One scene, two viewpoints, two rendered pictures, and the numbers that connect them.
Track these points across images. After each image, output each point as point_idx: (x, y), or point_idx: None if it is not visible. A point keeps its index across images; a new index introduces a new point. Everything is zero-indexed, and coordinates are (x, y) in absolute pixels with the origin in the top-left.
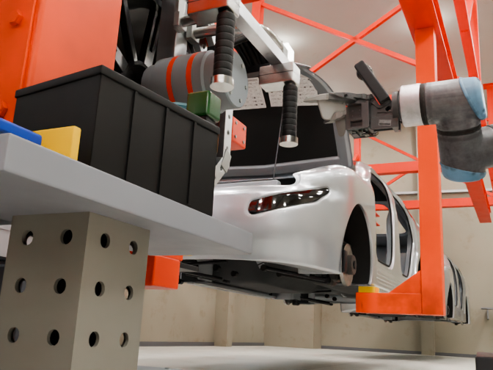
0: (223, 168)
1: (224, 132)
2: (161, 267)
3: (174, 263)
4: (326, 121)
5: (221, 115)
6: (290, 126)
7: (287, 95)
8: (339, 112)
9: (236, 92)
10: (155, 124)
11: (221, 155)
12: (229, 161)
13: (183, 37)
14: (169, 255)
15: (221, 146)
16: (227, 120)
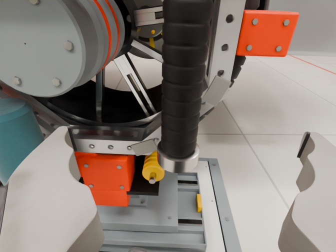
0: (207, 102)
1: (213, 51)
2: (99, 196)
3: (117, 193)
4: (301, 142)
5: (216, 19)
6: (163, 133)
7: (163, 43)
8: (312, 176)
9: (38, 70)
10: None
11: (208, 84)
12: (223, 91)
13: None
14: (107, 189)
15: (209, 71)
16: (221, 27)
